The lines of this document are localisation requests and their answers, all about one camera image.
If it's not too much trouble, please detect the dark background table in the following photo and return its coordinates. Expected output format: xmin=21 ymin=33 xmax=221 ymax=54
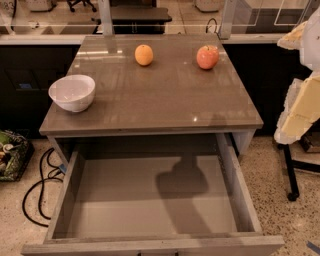
xmin=98 ymin=6 xmax=172 ymax=35

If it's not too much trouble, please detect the red apple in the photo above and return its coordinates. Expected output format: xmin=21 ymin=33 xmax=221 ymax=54
xmin=196 ymin=45 xmax=219 ymax=70

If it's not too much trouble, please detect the black stand with caster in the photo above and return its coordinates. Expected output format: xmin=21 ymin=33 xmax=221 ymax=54
xmin=277 ymin=132 xmax=320 ymax=201

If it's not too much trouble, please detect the white bowl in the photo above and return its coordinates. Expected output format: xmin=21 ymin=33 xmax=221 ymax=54
xmin=48 ymin=75 xmax=96 ymax=112

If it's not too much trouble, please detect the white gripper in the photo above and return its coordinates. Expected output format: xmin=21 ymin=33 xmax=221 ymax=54
xmin=274 ymin=7 xmax=320 ymax=144

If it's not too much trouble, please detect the open grey top drawer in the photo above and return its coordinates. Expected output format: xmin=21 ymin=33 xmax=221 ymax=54
xmin=22 ymin=134 xmax=284 ymax=256

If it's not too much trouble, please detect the orange fruit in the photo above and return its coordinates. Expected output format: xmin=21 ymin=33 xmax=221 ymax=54
xmin=135 ymin=44 xmax=153 ymax=66

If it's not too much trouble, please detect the black looped cable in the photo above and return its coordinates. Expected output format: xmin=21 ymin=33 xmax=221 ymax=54
xmin=205 ymin=17 xmax=219 ymax=34

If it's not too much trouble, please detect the black basket with items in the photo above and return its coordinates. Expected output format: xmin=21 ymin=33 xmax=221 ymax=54
xmin=0 ymin=130 xmax=34 ymax=182

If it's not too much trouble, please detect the black floor cable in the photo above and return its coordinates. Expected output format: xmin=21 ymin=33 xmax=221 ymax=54
xmin=21 ymin=147 xmax=65 ymax=228

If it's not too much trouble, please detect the grey cabinet with glossy top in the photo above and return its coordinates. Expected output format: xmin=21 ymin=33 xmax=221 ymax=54
xmin=40 ymin=34 xmax=263 ymax=162

